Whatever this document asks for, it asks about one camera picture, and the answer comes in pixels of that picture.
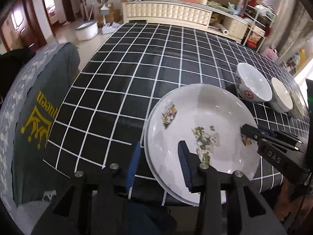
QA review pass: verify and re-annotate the right hand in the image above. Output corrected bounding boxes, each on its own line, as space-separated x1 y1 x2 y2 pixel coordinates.
274 178 312 227

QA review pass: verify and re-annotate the floral patterned green bowl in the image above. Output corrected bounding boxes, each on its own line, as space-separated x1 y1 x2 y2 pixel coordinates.
290 91 305 119

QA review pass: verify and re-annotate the white metal shelf rack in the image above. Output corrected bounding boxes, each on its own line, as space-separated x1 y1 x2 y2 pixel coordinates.
241 0 276 52

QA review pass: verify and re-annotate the pink bag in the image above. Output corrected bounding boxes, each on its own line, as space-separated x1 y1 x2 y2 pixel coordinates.
261 46 279 62

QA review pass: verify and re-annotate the white floral plate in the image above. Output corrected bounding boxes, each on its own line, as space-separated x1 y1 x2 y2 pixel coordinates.
144 84 260 206

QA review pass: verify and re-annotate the white standing fan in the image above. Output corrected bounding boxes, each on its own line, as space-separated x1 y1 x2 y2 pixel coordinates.
96 0 121 35

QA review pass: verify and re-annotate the cream tufted tv cabinet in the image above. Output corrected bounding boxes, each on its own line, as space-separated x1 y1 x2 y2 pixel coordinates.
122 0 248 42

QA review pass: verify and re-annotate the white bowl red emblem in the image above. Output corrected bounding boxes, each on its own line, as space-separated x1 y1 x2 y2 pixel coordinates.
235 63 273 103

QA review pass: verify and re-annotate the white paper roll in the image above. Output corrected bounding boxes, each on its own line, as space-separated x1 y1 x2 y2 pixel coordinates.
217 23 229 35

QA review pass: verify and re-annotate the white round tub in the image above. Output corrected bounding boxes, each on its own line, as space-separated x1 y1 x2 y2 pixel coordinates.
75 20 98 41

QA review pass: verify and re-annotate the grey sofa cover with crown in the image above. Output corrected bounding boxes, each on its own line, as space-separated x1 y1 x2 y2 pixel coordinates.
1 42 80 221

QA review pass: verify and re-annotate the black white grid tablecloth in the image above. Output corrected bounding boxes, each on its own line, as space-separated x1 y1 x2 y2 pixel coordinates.
42 22 311 208

